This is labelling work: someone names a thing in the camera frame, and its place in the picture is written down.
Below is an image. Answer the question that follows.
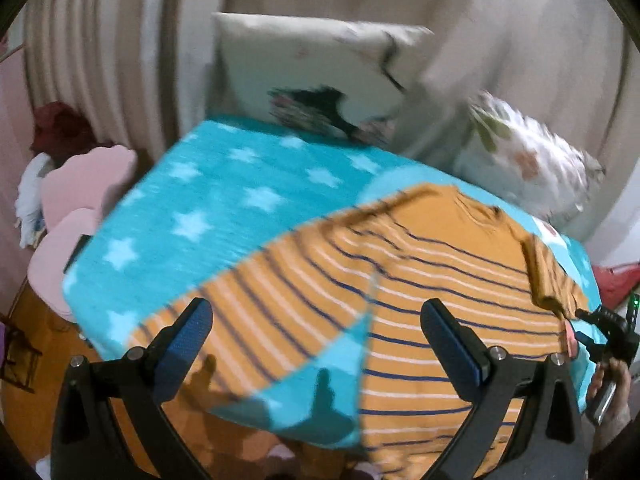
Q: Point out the beige striped curtain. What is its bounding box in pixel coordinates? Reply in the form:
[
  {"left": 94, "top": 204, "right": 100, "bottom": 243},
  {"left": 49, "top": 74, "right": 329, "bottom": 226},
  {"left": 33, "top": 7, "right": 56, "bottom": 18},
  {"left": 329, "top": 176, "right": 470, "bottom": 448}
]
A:
[{"left": 20, "top": 0, "right": 633, "bottom": 266}]

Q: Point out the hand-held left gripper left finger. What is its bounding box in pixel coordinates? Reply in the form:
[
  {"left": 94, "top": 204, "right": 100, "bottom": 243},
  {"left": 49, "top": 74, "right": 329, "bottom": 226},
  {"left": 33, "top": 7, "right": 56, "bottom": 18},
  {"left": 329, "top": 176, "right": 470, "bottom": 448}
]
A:
[{"left": 50, "top": 298, "right": 214, "bottom": 480}]

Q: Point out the dark wooden stool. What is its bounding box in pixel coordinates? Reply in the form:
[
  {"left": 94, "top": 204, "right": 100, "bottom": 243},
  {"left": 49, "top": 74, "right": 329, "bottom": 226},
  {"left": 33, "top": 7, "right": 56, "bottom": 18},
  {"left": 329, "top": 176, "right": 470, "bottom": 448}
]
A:
[{"left": 0, "top": 312, "right": 43, "bottom": 395}]

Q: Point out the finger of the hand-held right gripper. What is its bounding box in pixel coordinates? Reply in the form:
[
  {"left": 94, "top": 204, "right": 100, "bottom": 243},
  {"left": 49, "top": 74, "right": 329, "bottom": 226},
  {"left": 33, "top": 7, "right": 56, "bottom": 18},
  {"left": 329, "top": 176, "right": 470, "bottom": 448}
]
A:
[{"left": 575, "top": 306, "right": 635, "bottom": 363}]

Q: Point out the dark red cloth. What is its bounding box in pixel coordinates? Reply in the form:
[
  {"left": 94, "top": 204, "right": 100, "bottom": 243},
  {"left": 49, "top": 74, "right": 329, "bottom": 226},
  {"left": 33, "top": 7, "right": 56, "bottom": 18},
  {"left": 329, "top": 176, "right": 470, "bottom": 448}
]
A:
[{"left": 30, "top": 101, "right": 98, "bottom": 166}]

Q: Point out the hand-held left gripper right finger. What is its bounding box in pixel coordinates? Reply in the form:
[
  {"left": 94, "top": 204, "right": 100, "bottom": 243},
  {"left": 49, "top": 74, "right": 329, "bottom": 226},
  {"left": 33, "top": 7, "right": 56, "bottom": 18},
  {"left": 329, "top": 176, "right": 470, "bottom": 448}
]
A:
[{"left": 421, "top": 298, "right": 589, "bottom": 480}]

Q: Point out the black phone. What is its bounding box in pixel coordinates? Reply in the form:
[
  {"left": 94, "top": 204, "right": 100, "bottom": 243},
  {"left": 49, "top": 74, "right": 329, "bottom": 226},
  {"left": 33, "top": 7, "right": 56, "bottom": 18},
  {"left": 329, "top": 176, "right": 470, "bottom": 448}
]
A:
[{"left": 64, "top": 234, "right": 93, "bottom": 273}]

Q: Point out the light blue cloth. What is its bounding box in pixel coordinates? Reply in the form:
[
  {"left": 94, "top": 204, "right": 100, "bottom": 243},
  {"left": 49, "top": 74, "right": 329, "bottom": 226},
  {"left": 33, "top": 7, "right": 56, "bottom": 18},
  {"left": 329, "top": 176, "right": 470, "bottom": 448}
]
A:
[{"left": 14, "top": 152, "right": 53, "bottom": 248}]

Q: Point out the orange striped shirt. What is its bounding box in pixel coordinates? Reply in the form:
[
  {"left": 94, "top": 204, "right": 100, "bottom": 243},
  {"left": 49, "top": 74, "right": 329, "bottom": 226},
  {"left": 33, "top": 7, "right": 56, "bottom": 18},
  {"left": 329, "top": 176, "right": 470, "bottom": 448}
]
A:
[{"left": 127, "top": 185, "right": 591, "bottom": 480}]

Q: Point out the turquoise star blanket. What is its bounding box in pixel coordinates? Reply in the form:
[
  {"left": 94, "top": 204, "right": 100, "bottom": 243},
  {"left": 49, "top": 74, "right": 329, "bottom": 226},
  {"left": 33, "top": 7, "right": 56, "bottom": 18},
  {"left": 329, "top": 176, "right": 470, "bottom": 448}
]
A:
[{"left": 62, "top": 115, "right": 603, "bottom": 456}]

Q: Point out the person's right hand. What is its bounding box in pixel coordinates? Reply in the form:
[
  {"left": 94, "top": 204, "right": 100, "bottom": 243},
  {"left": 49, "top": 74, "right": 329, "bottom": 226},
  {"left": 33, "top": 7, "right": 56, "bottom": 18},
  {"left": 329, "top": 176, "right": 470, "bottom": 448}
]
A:
[{"left": 585, "top": 359, "right": 633, "bottom": 428}]

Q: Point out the pink shell chair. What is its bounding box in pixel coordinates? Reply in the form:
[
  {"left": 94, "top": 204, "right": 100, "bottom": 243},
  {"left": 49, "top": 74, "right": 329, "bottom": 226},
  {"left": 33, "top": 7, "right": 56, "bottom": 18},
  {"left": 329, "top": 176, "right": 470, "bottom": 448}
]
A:
[{"left": 27, "top": 145, "right": 138, "bottom": 323}]

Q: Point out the white floral pillow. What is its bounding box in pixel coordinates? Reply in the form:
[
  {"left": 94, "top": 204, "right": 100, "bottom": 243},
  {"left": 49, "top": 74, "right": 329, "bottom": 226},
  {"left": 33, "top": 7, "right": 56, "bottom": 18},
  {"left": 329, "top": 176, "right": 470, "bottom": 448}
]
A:
[{"left": 452, "top": 91, "right": 607, "bottom": 233}]

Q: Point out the white pillow with dark print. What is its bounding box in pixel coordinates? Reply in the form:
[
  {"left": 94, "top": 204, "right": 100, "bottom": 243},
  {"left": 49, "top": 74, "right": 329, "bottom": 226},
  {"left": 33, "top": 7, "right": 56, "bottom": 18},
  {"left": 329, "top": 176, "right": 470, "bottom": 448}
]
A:
[{"left": 210, "top": 11, "right": 435, "bottom": 148}]

